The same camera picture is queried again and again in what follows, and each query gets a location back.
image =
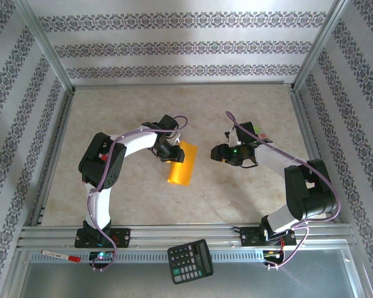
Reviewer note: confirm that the orange paper sheet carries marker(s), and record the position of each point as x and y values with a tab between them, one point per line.
181	170

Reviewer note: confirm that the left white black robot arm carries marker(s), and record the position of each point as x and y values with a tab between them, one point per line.
99	167

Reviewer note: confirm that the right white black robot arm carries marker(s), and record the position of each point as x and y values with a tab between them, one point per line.
311	192

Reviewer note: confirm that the grey metal sheet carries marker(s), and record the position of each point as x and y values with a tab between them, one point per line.
267	279

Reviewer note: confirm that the pink blister pack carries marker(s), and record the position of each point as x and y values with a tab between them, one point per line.
265	137

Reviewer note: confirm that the small green round cap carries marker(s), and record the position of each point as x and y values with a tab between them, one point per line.
256	128

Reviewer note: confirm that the black desk calculator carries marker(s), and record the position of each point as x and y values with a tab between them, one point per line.
191	262

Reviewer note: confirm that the controller board with LED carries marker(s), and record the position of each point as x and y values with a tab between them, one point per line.
101	256

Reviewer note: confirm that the white marker with red cap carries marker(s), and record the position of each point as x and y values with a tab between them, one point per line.
57	255

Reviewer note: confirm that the aluminium cross rail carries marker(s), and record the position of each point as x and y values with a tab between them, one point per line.
183	85

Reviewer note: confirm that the aluminium side rail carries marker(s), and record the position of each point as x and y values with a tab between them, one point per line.
54	149
311	146

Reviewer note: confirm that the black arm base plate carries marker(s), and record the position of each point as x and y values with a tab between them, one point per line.
121	237
250	237

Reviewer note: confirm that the aluminium frame post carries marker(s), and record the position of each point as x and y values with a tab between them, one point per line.
320	46
46	46

